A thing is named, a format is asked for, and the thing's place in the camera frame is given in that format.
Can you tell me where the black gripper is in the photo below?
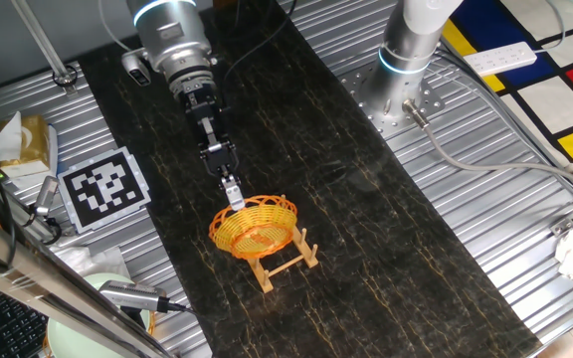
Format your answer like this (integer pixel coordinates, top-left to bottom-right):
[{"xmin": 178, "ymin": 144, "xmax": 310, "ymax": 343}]
[{"xmin": 180, "ymin": 82, "xmax": 246, "ymax": 213}]

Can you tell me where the orange woven oval basket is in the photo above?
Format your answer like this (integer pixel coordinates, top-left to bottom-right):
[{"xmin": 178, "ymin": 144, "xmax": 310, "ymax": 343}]
[{"xmin": 208, "ymin": 194, "xmax": 298, "ymax": 261}]

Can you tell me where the wooden dish rack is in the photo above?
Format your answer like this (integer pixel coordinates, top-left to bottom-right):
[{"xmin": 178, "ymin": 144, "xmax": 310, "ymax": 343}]
[{"xmin": 246, "ymin": 193, "xmax": 320, "ymax": 294}]

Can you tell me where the black white marker board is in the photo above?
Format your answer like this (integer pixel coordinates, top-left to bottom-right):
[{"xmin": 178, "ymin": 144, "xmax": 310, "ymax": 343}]
[{"xmin": 56, "ymin": 145, "xmax": 152, "ymax": 235}]

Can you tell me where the white crumpled plastic bag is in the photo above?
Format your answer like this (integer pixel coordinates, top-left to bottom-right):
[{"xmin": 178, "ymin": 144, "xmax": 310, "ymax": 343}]
[{"xmin": 50, "ymin": 246, "xmax": 133, "ymax": 279}]

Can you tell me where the black marble pattern mat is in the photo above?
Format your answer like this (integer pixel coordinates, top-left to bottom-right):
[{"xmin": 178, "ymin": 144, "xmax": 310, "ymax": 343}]
[{"xmin": 77, "ymin": 0, "xmax": 544, "ymax": 358}]

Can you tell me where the yellow tissue box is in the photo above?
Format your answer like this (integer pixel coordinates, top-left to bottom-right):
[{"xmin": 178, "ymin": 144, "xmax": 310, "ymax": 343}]
[{"xmin": 0, "ymin": 109, "xmax": 59, "ymax": 180}]

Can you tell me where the metal pole with clamp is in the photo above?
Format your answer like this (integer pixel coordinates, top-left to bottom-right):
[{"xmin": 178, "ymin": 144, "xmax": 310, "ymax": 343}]
[{"xmin": 10, "ymin": 0, "xmax": 79, "ymax": 96}]

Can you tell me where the shiny metal bar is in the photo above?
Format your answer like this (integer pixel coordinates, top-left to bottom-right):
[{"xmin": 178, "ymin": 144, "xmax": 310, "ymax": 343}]
[{"xmin": 0, "ymin": 203, "xmax": 178, "ymax": 358}]

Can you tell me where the pale green plate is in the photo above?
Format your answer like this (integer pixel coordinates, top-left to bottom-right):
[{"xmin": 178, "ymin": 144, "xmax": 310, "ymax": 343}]
[{"xmin": 46, "ymin": 271, "xmax": 152, "ymax": 358}]

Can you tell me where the black keyboard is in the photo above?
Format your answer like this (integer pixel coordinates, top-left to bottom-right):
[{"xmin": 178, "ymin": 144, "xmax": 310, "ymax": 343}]
[{"xmin": 0, "ymin": 280, "xmax": 49, "ymax": 358}]

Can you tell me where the white power strip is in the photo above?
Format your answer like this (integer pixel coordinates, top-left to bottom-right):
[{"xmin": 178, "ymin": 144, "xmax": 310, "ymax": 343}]
[{"xmin": 463, "ymin": 41, "xmax": 539, "ymax": 79}]

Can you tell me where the colourful block pattern rug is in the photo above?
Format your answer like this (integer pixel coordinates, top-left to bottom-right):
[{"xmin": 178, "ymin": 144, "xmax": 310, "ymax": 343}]
[{"xmin": 440, "ymin": 0, "xmax": 573, "ymax": 165}]

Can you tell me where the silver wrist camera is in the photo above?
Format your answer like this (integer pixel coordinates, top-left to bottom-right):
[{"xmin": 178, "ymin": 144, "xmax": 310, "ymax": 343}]
[{"xmin": 120, "ymin": 48, "xmax": 152, "ymax": 89}]

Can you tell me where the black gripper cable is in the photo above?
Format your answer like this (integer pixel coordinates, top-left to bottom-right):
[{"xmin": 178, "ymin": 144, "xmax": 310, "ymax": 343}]
[{"xmin": 219, "ymin": 0, "xmax": 297, "ymax": 100}]

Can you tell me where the black camera cable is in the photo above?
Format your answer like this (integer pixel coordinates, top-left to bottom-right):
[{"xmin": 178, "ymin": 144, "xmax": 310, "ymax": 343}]
[{"xmin": 159, "ymin": 299, "xmax": 198, "ymax": 317}]

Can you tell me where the silver camera on stand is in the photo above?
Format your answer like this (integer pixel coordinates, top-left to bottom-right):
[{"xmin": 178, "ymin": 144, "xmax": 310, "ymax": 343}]
[{"xmin": 98, "ymin": 279, "xmax": 168, "ymax": 314}]

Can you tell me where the thin wrist camera cable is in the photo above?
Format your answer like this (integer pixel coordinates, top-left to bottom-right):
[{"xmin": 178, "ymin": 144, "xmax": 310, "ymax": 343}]
[{"xmin": 97, "ymin": 0, "xmax": 131, "ymax": 54}]

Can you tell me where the small silver camera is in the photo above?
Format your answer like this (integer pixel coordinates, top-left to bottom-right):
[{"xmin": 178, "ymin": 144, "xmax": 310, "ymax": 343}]
[{"xmin": 34, "ymin": 175, "xmax": 62, "ymax": 218}]

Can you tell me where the black camera clamp mount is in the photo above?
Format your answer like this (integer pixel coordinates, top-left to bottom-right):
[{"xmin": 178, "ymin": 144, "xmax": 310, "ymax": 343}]
[{"xmin": 20, "ymin": 203, "xmax": 64, "ymax": 246}]

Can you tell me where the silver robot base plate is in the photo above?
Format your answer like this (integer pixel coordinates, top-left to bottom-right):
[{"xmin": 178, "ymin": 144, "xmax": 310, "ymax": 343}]
[{"xmin": 338, "ymin": 64, "xmax": 446, "ymax": 140}]

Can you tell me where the grey conduit cable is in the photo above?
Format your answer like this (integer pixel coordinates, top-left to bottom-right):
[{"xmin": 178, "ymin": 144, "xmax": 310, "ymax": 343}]
[{"xmin": 401, "ymin": 97, "xmax": 573, "ymax": 196}]

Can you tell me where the grey power strip cable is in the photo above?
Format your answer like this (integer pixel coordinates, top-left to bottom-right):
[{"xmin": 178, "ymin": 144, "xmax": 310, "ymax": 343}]
[{"xmin": 533, "ymin": 0, "xmax": 566, "ymax": 54}]

